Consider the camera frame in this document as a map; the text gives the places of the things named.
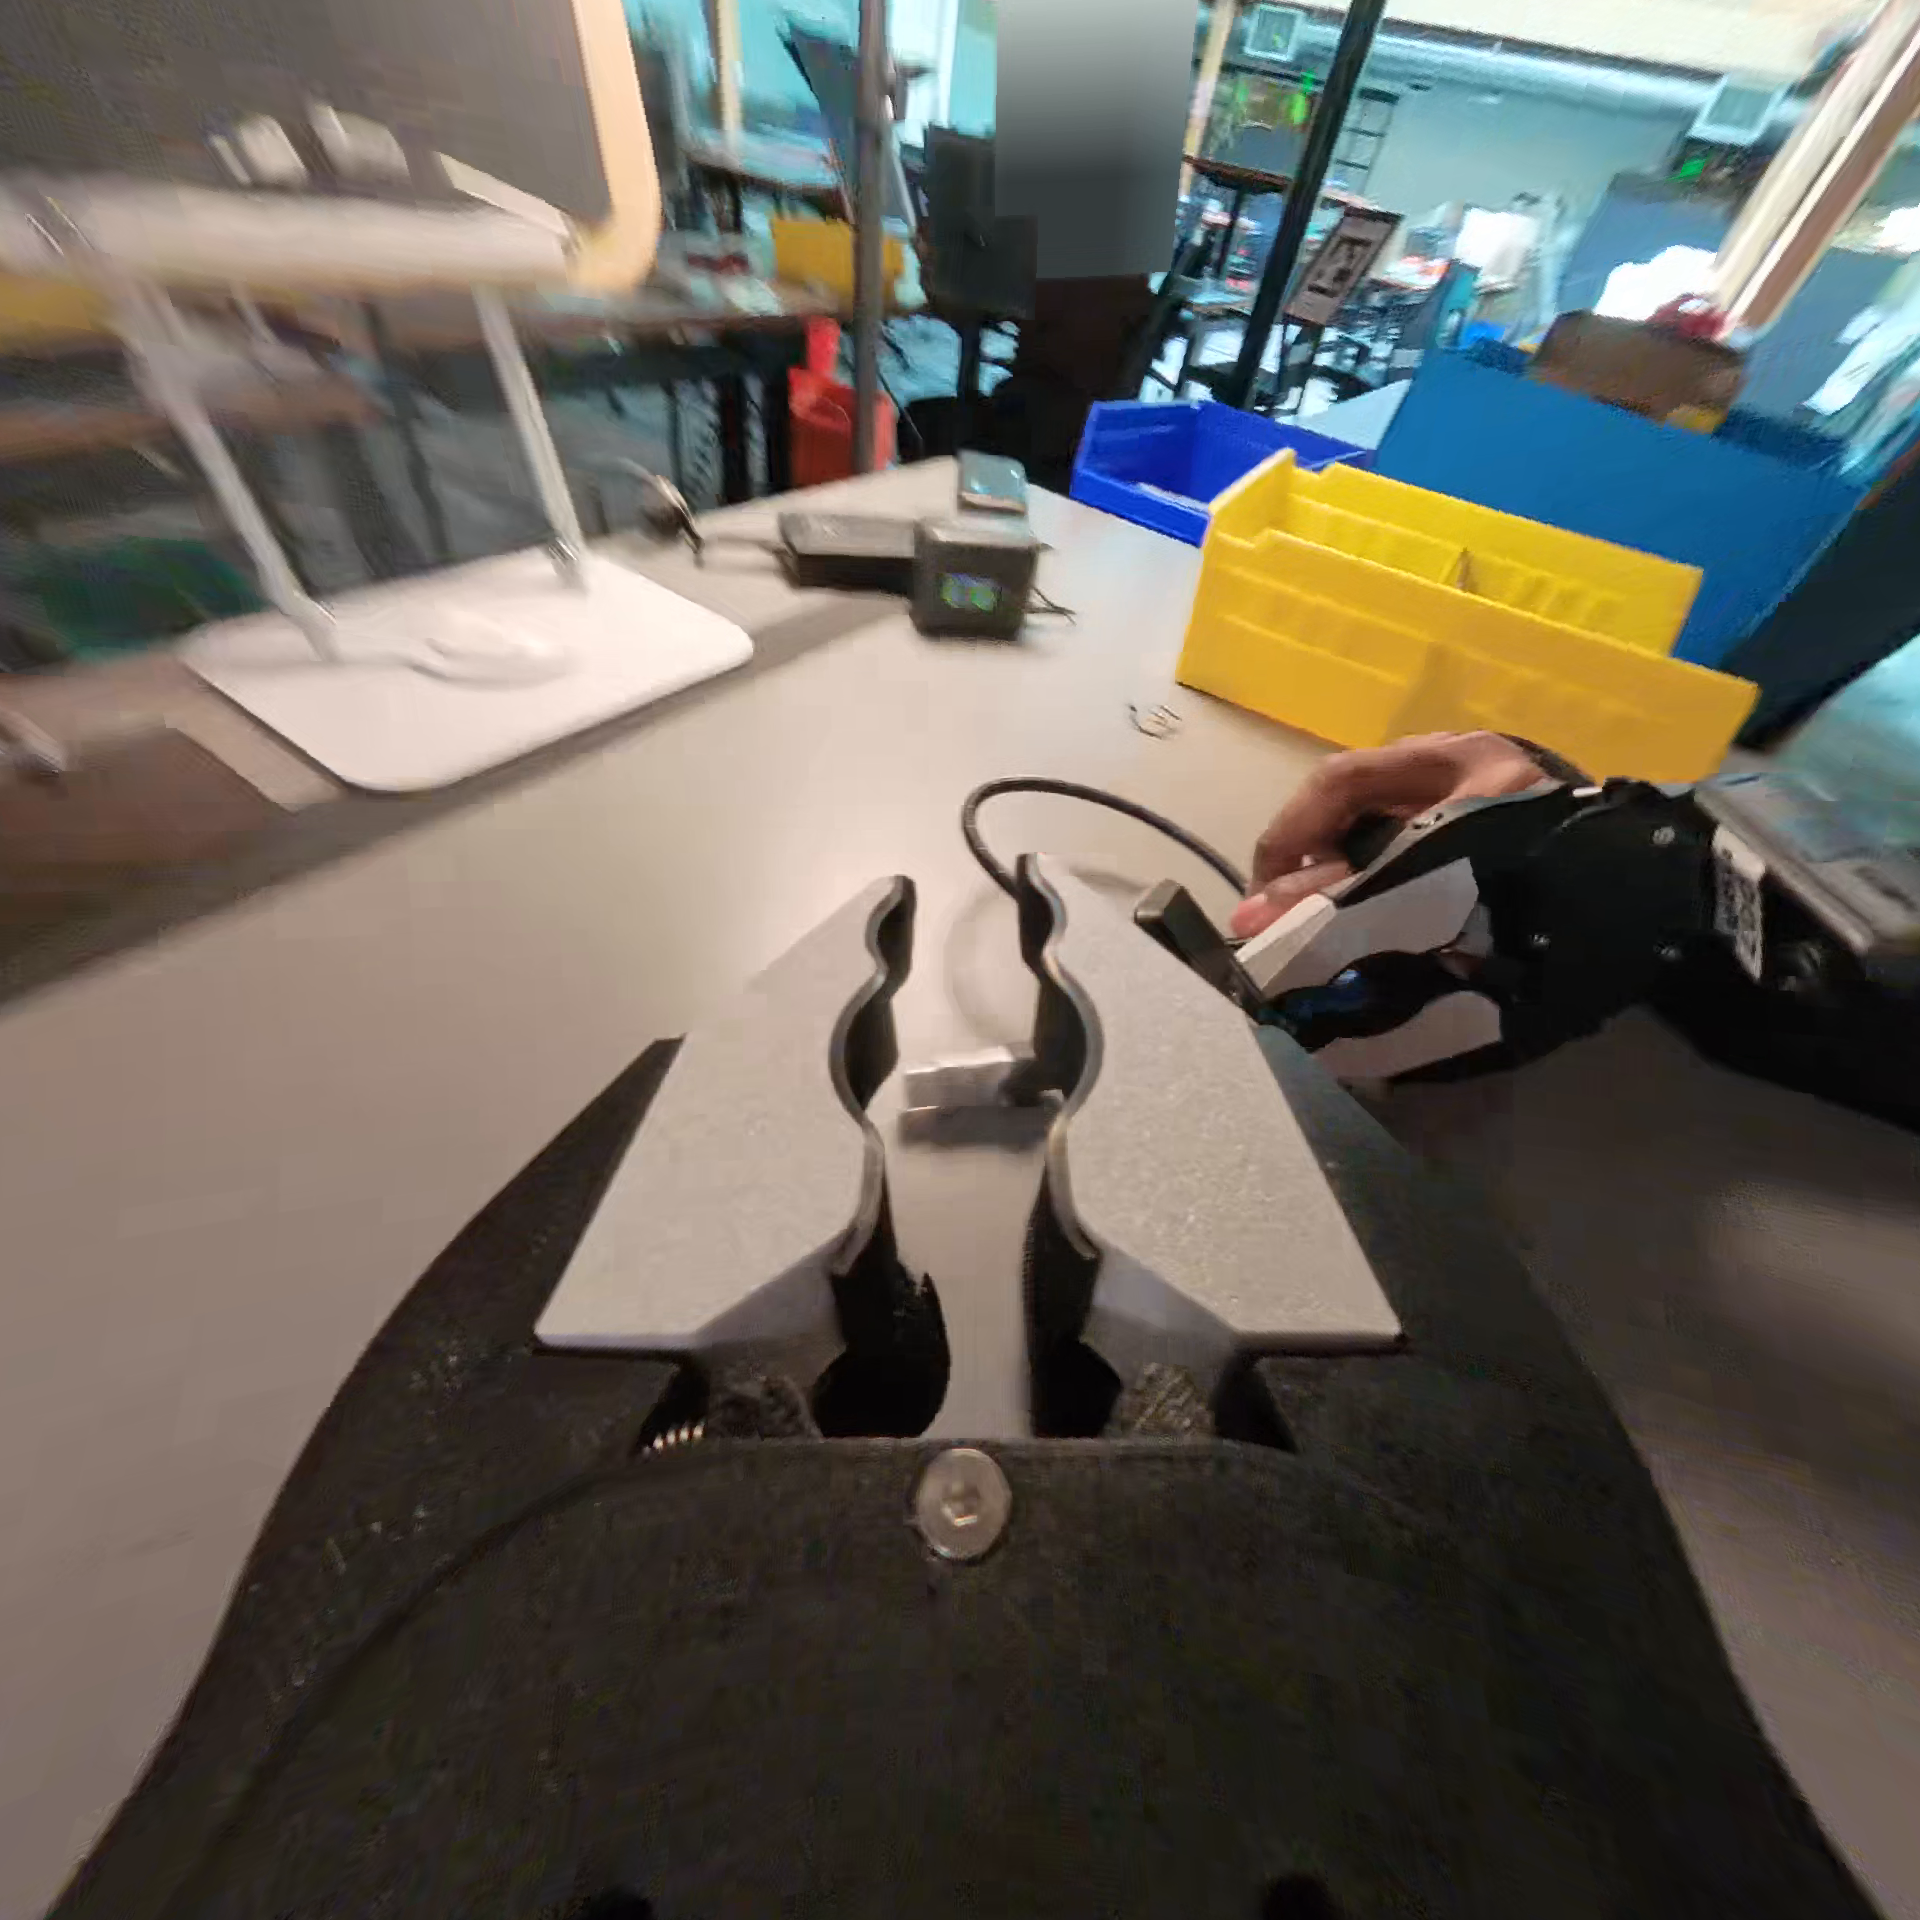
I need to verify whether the red plastic bin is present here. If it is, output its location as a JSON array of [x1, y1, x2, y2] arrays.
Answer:
[[781, 318, 902, 487]]

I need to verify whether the black square HDMI hub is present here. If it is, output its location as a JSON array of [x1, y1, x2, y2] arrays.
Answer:
[[895, 779, 1253, 1119]]

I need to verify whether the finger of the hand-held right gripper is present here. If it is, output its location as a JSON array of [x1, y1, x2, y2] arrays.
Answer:
[[1238, 862, 1485, 991], [1307, 976, 1502, 1083]]

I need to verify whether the black hdmi switch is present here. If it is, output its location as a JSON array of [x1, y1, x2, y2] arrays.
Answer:
[[1131, 887, 1276, 1022]]

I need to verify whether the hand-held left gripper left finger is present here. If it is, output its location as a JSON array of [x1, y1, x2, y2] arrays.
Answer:
[[530, 875, 914, 1360]]

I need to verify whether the cardboard box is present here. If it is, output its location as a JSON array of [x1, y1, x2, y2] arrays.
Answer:
[[1527, 306, 1754, 434]]

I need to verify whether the white base lamp stand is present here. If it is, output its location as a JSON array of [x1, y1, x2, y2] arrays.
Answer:
[[0, 175, 757, 796]]

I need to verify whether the wooden support post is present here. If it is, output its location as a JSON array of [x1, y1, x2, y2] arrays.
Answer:
[[1713, 0, 1920, 330]]

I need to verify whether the framed fiducial marker sign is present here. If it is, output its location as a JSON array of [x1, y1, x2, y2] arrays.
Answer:
[[1295, 202, 1410, 323]]

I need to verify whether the black power bank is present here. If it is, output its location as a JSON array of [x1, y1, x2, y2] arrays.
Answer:
[[907, 519, 1042, 645]]

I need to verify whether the small yellow bin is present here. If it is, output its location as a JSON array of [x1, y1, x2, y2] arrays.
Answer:
[[771, 217, 914, 294]]

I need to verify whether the person's right hand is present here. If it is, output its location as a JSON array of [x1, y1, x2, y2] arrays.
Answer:
[[1231, 736, 1554, 934]]

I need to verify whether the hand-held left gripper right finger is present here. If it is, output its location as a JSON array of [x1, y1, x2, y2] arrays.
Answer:
[[1016, 852, 1410, 1360]]

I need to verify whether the person's right forearm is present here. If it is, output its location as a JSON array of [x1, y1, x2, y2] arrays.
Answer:
[[1638, 984, 1920, 1131]]

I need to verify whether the black power adapter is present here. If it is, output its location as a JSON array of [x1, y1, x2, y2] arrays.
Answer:
[[774, 511, 919, 589]]

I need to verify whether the computer monitor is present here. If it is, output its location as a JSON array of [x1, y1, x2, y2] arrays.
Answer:
[[919, 127, 1042, 318]]

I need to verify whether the beige framed black panel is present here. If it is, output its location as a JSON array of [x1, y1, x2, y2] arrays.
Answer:
[[0, 0, 664, 294]]

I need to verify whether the blue partition panel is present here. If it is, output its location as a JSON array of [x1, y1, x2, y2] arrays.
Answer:
[[1371, 350, 1874, 671]]

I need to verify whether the black light stand pole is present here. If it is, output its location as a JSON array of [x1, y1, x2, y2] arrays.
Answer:
[[1234, 0, 1389, 411]]

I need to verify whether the large blue bin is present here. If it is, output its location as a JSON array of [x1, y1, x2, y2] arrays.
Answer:
[[1071, 399, 1379, 548]]

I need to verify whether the silver stand pole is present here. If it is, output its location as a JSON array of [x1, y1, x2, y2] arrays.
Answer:
[[850, 0, 907, 480]]

